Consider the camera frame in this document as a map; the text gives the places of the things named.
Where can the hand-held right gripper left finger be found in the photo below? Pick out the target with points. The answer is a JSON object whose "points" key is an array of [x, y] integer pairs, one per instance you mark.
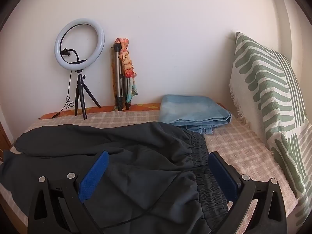
{"points": [[95, 175]]}

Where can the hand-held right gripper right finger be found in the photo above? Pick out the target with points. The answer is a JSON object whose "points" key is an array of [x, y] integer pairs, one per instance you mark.
{"points": [[221, 178]]}

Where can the black pants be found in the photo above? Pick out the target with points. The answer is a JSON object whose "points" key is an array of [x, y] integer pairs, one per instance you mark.
{"points": [[136, 151]]}

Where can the folded blue jeans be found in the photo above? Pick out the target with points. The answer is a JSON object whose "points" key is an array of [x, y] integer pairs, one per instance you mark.
{"points": [[192, 112]]}

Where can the small black tripod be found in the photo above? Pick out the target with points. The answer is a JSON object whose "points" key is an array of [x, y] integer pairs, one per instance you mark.
{"points": [[81, 90]]}

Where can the folded silver tripod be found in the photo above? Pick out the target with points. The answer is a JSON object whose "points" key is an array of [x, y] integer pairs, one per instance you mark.
{"points": [[117, 78]]}

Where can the green and white patterned pillow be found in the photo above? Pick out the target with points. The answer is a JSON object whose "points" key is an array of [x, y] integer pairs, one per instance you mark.
{"points": [[268, 85]]}

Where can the colourful patterned scarf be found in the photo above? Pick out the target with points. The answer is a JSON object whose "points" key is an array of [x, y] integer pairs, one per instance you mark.
{"points": [[126, 63]]}

